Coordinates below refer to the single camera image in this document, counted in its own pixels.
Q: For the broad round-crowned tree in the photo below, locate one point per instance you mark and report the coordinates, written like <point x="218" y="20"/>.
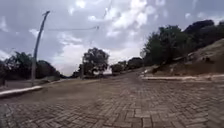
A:
<point x="95" y="61"/>

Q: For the grey brick paved road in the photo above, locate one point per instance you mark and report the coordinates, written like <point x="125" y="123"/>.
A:
<point x="126" y="100"/>

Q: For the pale concrete kerb strip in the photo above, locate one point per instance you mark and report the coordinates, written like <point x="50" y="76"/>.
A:
<point x="170" y="78"/>

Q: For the group of tall dark trees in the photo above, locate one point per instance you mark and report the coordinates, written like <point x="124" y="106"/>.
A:
<point x="170" y="43"/>

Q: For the tall grey utility pole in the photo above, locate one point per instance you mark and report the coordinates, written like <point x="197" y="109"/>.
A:
<point x="36" y="50"/>

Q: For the clump of dark trees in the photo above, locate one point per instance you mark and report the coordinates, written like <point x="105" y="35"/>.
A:
<point x="20" y="66"/>

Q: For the dirt and grass verge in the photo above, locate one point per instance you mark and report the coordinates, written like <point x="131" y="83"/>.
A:
<point x="20" y="83"/>

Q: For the bare earth embankment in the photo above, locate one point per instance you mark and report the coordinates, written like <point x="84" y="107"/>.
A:
<point x="206" y="60"/>

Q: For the pale concrete kerb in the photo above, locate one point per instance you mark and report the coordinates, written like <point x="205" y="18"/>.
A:
<point x="20" y="90"/>

